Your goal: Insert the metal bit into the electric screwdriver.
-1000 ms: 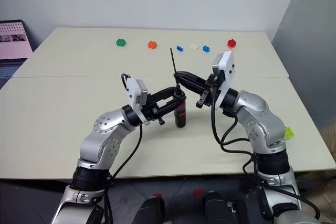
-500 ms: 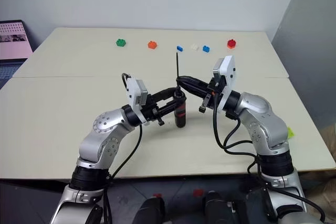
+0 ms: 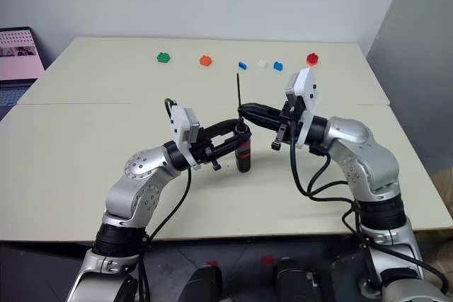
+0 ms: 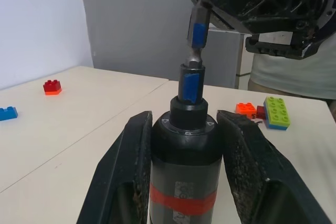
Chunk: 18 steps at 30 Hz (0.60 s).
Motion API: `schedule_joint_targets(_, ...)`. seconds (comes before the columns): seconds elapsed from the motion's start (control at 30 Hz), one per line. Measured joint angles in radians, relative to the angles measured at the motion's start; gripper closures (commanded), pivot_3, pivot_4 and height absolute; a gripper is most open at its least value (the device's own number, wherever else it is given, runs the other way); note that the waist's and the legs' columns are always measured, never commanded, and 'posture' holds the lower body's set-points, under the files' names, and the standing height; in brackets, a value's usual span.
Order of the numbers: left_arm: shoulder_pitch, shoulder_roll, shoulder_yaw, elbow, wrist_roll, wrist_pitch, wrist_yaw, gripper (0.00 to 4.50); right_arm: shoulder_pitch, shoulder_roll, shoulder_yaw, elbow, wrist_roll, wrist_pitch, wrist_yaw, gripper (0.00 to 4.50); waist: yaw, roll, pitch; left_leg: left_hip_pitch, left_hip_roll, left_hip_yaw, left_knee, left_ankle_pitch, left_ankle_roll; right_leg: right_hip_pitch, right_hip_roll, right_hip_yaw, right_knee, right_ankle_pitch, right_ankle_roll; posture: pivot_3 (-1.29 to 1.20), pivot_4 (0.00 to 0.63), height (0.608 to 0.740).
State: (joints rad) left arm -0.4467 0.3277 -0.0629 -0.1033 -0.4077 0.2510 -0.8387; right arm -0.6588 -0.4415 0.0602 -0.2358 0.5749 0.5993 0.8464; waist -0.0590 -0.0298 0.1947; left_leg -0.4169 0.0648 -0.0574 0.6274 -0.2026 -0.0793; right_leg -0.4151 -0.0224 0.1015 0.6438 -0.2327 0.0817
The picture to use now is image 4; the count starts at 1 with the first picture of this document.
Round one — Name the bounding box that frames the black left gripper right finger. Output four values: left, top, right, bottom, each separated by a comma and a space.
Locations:
216, 109, 333, 224

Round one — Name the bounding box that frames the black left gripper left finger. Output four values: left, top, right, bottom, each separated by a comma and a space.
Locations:
76, 110, 154, 224

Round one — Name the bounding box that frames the thin metal screwdriver bit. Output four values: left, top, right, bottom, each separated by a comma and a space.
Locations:
184, 0, 211, 69

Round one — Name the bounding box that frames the black electric screwdriver red band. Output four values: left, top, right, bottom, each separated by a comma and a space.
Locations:
148, 62, 224, 224

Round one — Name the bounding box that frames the person in tan trousers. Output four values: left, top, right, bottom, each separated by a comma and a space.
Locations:
247, 31, 336, 102

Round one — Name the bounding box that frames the white cabinet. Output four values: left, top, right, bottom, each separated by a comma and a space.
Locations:
206, 26, 254, 90

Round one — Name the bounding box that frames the dark red toy brick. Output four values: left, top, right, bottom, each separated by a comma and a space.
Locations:
253, 105, 267, 120

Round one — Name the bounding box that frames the green two-by-four toy brick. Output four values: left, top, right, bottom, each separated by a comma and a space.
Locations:
262, 95, 292, 132

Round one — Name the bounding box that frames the orange square toy brick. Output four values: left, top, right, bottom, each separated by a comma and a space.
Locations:
235, 102, 257, 118

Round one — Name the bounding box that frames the red toy block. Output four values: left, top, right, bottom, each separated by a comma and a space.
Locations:
43, 79, 63, 97

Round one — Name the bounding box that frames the blue toy brick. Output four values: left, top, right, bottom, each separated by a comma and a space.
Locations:
0, 106, 19, 122

